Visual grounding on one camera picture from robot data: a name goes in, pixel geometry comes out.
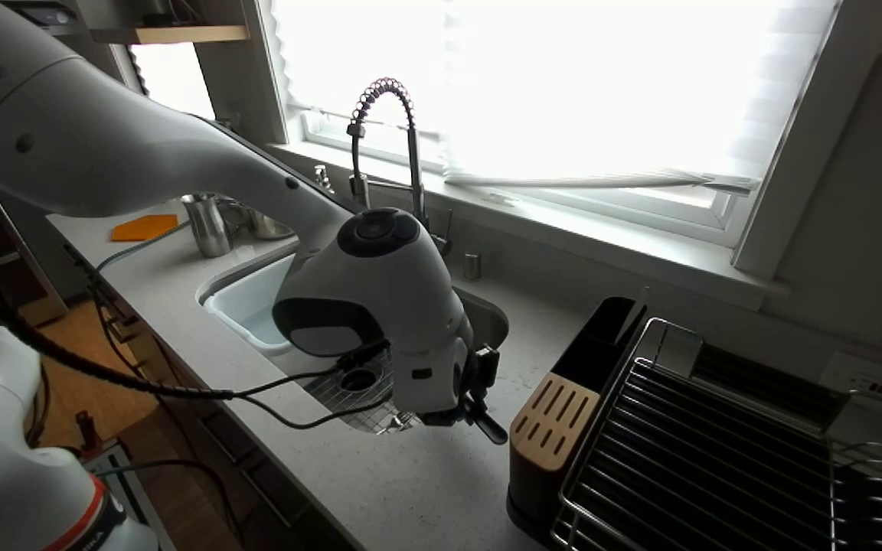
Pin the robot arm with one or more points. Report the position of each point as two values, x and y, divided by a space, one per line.
104 145

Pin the wooden knife block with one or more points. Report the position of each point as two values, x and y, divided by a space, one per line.
552 421

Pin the wooden shelf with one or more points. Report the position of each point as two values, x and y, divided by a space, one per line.
173 34

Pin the small steel cylinder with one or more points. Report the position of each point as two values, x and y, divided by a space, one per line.
472 266

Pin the small steel soap dispenser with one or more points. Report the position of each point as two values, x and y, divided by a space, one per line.
324 177

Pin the white window blind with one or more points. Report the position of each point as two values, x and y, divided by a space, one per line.
602 84

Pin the steel sink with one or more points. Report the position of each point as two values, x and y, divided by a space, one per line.
479 314

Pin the steel pitcher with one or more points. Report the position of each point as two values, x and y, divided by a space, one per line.
208 226

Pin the spring neck steel tap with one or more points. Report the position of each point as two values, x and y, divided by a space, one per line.
413 145

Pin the white plastic tub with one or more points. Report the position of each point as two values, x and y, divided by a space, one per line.
246 302

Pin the steel pot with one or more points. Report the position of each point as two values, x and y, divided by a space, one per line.
266 226

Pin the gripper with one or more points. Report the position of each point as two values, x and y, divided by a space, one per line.
485 369

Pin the orange cloth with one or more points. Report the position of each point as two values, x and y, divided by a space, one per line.
142 227

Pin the black utensil holder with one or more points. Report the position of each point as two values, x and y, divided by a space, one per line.
598 348

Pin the window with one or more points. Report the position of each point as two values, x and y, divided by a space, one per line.
563 84

